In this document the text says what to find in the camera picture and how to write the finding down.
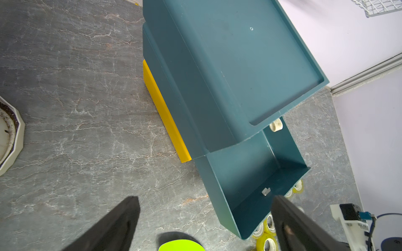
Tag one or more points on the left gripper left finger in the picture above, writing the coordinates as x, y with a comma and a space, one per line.
114, 232

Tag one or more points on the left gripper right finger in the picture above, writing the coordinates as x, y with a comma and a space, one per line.
297, 232

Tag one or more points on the teal three-drawer cabinet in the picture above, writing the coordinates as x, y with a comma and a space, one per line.
227, 70

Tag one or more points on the yellow tape roll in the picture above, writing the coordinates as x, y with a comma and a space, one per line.
269, 226
298, 187
259, 231
266, 242
289, 194

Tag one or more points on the green toy shovel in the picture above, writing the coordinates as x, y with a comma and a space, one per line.
181, 245

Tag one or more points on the potted green plant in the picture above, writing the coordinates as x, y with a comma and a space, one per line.
12, 135

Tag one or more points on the white wire wall shelf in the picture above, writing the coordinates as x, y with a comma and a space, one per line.
374, 8

